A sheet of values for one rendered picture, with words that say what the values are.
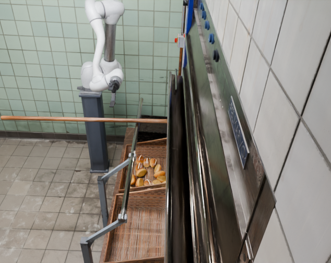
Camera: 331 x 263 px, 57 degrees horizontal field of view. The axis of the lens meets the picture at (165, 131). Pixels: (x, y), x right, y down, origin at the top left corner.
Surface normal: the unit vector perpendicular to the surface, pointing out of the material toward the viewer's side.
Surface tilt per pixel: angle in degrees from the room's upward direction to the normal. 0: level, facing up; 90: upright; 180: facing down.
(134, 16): 90
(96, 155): 90
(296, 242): 90
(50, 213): 0
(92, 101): 90
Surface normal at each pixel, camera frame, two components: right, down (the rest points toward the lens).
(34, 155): 0.04, -0.80
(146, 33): -0.01, 0.59
